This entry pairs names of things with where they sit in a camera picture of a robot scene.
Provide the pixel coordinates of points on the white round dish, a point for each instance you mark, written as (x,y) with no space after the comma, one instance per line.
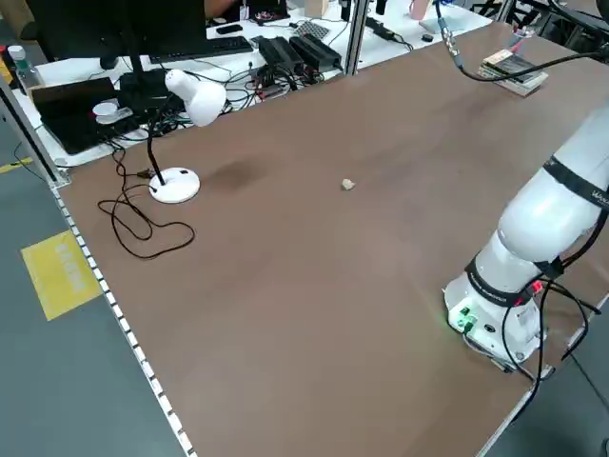
(107,112)

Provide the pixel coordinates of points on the yellow floor sticker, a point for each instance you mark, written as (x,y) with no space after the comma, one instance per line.
(57,276)

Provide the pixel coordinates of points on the black computer monitor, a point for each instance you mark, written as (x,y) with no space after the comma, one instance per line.
(95,24)

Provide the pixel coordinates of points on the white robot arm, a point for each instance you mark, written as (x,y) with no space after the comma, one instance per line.
(537,209)

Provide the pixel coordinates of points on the black keyboard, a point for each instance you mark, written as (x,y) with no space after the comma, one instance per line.
(204,47)

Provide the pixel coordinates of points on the black power adapter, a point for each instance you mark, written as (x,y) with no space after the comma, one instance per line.
(380,29)

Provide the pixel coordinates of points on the aluminium frame post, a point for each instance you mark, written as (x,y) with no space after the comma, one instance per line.
(28,138)
(356,38)

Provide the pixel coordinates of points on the small crumpled paper scrap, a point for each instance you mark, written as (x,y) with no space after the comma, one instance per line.
(348,184)

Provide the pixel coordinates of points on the clear plastic bottle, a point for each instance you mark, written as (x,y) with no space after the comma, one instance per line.
(21,66)

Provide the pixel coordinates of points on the white desk lamp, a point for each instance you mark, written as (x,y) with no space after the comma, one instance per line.
(204,100)

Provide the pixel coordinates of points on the small wooden box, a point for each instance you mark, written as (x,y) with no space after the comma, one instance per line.
(316,7)

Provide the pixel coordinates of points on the dark book with hands cover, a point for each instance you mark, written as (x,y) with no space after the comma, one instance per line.
(509,61)

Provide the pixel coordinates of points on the black laptop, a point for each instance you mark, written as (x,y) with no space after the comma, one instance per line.
(66,119)

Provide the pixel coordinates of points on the pink container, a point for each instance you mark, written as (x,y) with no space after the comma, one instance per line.
(418,9)

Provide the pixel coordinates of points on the checkered grid board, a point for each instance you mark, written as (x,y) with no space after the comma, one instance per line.
(311,29)

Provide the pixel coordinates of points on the person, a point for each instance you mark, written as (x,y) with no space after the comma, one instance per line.
(216,5)

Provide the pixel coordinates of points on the black phone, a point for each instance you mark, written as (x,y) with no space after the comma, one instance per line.
(229,29)

